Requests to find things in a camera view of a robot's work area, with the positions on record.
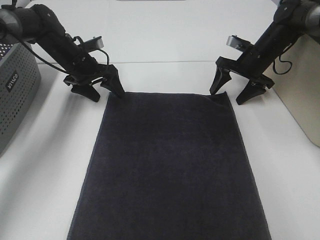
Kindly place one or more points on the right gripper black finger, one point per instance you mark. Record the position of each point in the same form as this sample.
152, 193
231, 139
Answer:
222, 76
251, 90

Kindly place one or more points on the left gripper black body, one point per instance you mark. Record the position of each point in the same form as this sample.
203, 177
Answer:
83, 69

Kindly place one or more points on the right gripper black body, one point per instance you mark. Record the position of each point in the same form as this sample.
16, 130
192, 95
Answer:
249, 65

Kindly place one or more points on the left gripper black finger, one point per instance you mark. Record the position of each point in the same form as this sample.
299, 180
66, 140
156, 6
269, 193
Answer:
111, 82
87, 91

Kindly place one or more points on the dark navy towel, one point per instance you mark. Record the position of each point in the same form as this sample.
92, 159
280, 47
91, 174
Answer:
169, 167

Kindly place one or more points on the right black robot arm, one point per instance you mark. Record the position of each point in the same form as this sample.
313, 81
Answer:
292, 19

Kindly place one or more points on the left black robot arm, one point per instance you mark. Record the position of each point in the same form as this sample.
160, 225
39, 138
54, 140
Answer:
39, 25

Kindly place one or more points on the beige storage box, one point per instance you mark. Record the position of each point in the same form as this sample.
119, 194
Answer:
299, 89

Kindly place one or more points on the grey perforated plastic basket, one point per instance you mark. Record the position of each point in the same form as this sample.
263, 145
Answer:
20, 79

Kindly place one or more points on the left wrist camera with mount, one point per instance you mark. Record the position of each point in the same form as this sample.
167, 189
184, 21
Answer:
94, 44

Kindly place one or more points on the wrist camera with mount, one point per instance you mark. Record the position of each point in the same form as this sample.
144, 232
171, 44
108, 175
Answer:
94, 44
238, 43

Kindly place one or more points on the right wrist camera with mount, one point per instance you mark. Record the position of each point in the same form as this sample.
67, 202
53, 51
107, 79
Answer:
238, 43

